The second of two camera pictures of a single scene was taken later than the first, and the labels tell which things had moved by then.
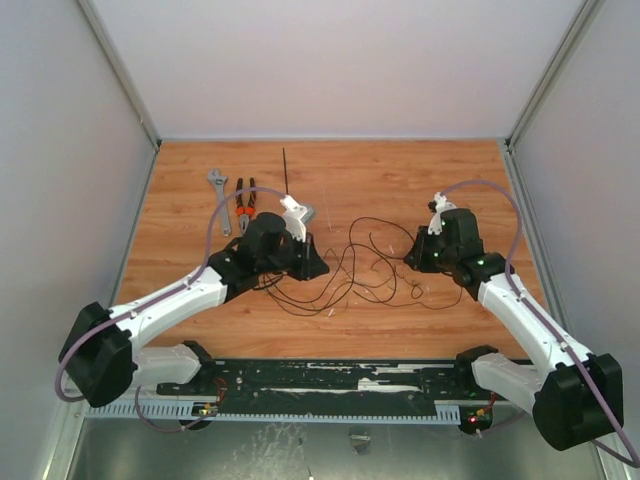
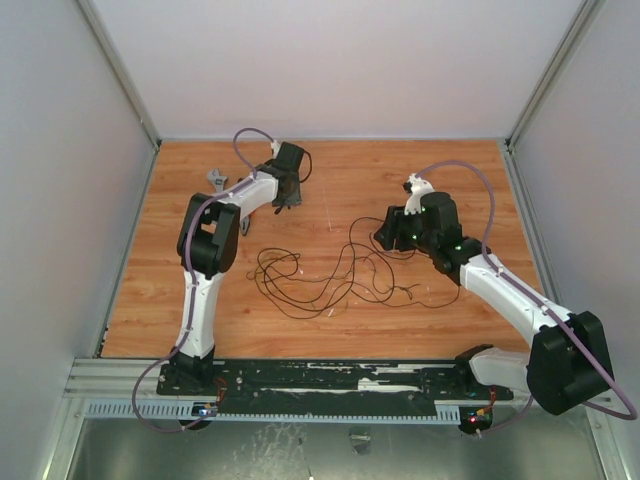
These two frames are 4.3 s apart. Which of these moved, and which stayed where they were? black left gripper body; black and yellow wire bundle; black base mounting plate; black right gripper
Moved: black left gripper body; black right gripper
Stayed: black base mounting plate; black and yellow wire bundle
